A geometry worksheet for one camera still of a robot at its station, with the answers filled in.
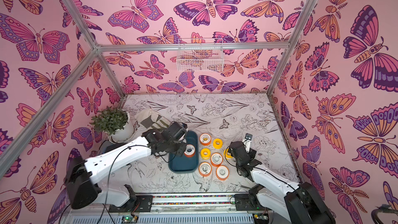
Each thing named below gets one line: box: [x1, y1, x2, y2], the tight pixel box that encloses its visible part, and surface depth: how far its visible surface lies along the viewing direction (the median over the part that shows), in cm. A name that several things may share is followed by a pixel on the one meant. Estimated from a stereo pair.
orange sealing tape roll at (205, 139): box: [199, 132, 212, 147], surface depth 94 cm
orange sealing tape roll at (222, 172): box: [215, 164, 230, 181], surface depth 83 cm
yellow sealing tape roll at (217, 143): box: [212, 137, 224, 150], surface depth 94 cm
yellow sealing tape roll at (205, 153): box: [200, 147, 211, 160], surface depth 89 cm
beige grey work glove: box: [134, 108, 172, 131], surface depth 107 cm
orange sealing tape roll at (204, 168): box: [198, 161, 212, 177], surface depth 85 cm
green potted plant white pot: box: [89, 105, 136, 144], surface depth 84 cm
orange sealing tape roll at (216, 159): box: [210, 152, 223, 167], surface depth 87 cm
